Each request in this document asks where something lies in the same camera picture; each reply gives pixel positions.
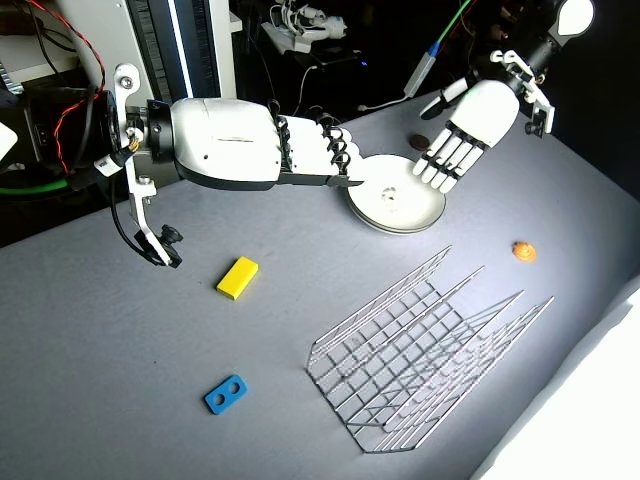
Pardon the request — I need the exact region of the black box with blue light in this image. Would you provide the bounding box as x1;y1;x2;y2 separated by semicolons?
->
294;48;371;76

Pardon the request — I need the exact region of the thin green cable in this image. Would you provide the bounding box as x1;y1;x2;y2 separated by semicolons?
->
434;0;474;49

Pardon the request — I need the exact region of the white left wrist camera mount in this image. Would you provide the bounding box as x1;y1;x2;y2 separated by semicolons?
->
489;48;556;139

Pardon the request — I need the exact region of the red black twisted wire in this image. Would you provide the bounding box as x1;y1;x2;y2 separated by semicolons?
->
24;0;107;176

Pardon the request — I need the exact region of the silver corrugated hose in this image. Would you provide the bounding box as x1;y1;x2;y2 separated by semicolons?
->
0;59;24;96

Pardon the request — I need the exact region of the thick green sheathed cable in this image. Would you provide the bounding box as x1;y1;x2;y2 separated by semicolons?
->
0;175;70;195

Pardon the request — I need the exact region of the white robot column with light strip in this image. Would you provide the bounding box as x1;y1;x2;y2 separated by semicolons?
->
52;0;236;109

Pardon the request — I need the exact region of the blue block with two holes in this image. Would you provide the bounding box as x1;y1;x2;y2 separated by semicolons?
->
202;374;249;416

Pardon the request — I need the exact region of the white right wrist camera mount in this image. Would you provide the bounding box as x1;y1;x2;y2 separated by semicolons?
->
112;63;184;269

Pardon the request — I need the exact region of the white tray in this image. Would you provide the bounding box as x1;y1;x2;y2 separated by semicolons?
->
260;19;326;55

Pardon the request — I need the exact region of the white adapter cable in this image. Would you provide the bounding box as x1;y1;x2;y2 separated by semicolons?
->
357;92;412;112

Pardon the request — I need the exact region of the spare white robot hand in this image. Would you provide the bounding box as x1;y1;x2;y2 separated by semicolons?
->
269;0;349;42

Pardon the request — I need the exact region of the silver wire dish rack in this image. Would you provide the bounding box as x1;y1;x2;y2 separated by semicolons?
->
304;244;555;455

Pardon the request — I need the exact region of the white side table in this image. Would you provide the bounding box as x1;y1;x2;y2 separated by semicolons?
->
0;14;84;84

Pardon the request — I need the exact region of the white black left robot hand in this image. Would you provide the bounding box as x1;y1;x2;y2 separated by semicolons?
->
412;76;521;195

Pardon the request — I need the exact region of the grey adapter with blue plug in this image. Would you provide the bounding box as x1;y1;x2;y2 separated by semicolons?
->
403;42;441;96

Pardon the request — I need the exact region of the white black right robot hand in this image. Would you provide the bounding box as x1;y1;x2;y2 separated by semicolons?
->
169;97;370;194

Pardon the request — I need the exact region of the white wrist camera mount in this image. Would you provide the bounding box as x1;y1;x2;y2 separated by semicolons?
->
112;63;184;269
489;48;556;139

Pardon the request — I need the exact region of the white background cable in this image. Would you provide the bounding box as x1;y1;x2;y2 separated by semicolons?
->
289;63;341;126

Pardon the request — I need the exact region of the yellow rectangular block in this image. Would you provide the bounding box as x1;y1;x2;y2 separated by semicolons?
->
215;255;260;302

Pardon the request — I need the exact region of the orange swirl cookie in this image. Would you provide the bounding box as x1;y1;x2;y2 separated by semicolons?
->
512;240;539;264

